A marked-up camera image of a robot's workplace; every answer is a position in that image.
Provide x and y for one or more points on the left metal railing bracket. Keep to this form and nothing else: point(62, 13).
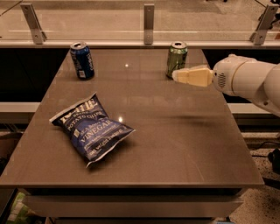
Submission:
point(37, 33)

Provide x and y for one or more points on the blue potato chip bag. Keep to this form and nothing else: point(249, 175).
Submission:
point(92, 133)

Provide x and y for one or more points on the middle metal railing bracket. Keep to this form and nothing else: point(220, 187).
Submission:
point(148, 23)

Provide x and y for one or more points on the blue soda can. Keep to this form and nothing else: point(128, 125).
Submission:
point(82, 60)

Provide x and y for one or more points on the green soda can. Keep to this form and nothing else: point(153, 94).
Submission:
point(176, 57)

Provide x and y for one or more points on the green package under table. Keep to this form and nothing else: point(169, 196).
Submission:
point(20, 213)

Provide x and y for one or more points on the metal railing bracket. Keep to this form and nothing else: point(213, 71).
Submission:
point(148, 23)
point(259, 35)
point(37, 33)

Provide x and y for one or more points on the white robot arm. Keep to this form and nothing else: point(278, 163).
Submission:
point(248, 78)

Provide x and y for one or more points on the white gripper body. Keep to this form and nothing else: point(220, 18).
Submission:
point(224, 76)

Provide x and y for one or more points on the right metal railing bracket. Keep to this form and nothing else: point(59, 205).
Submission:
point(259, 35)

